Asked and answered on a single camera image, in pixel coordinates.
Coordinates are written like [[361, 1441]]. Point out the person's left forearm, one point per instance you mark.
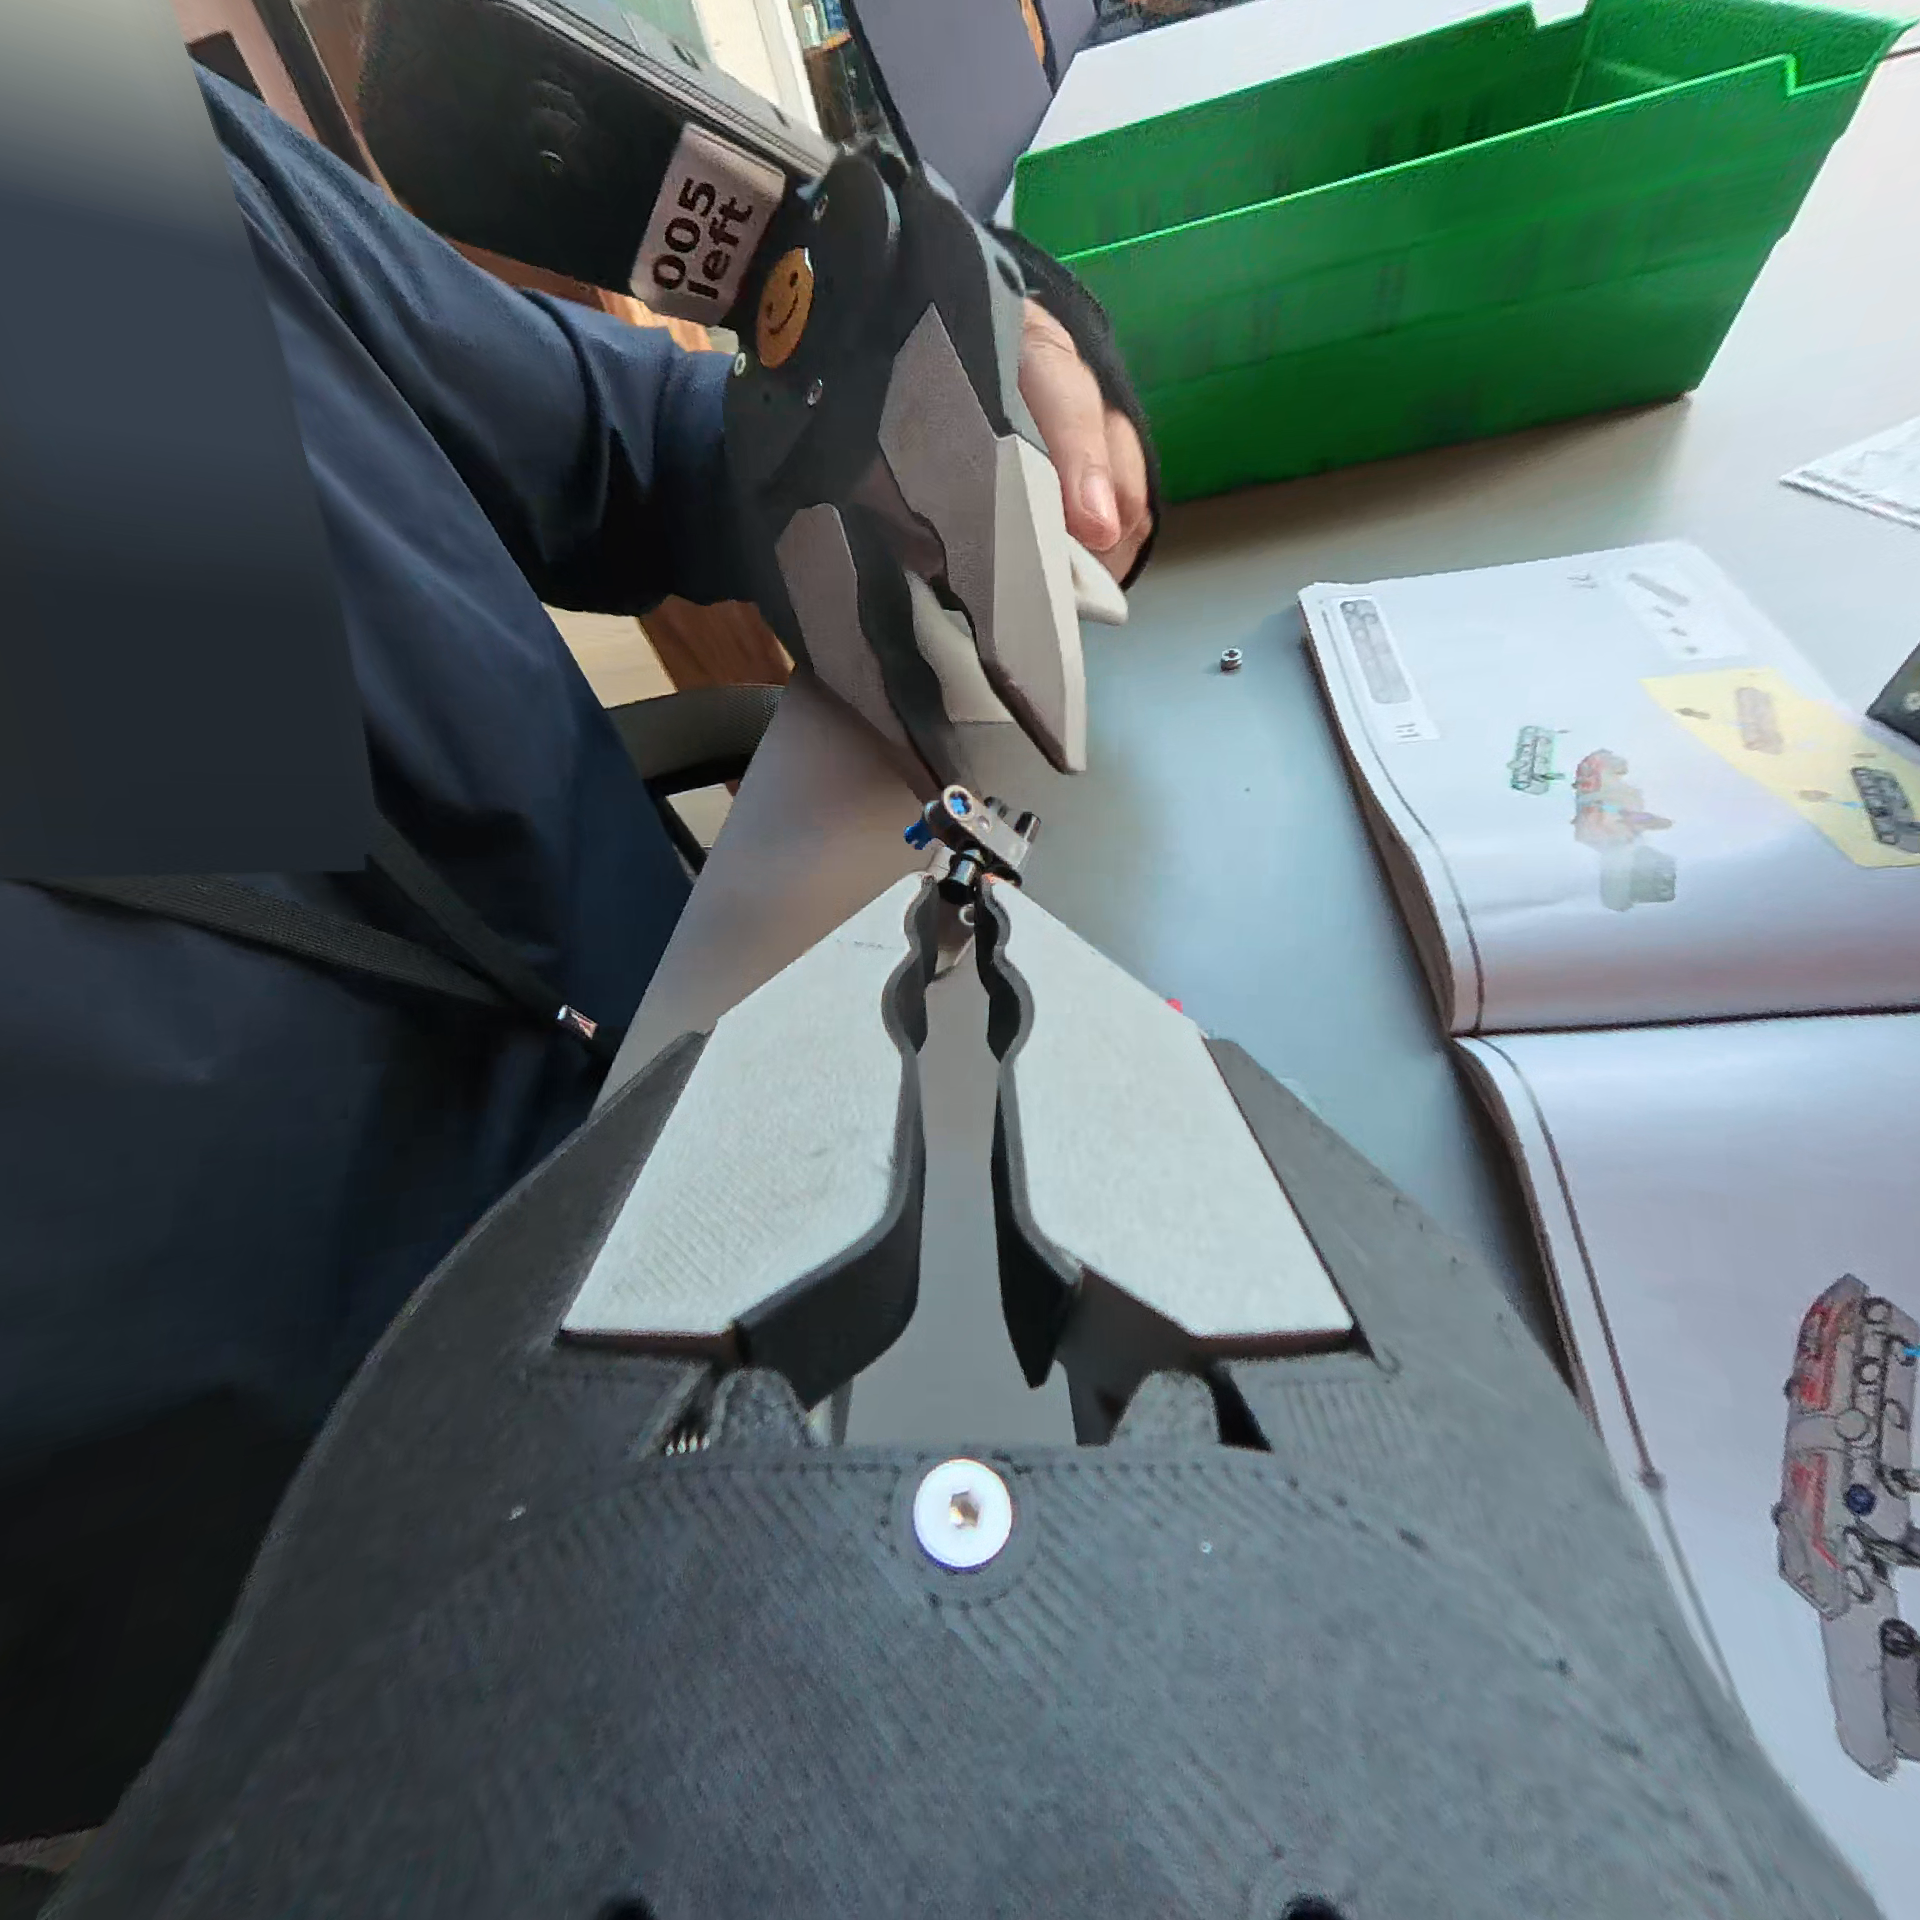
[[496, 421]]

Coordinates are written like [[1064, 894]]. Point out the open lego instruction booklet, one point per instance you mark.
[[1649, 930]]

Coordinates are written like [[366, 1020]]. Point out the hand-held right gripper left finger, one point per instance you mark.
[[750, 1155]]

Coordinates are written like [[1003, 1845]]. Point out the black cardboard box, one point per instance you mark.
[[1897, 697]]

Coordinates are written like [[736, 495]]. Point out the white printed sheet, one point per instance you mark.
[[1867, 477]]

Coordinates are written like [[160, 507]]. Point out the person's left hand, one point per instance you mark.
[[1094, 462]]

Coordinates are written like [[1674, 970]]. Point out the green plastic bin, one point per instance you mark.
[[1424, 255]]

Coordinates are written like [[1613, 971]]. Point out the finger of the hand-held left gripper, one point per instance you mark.
[[990, 568], [831, 601]]

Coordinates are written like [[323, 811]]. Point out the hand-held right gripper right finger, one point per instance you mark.
[[1169, 1170]]

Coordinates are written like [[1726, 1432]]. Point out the small black pin assembly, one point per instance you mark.
[[976, 832]]

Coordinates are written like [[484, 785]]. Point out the black office chair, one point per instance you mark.
[[699, 735]]

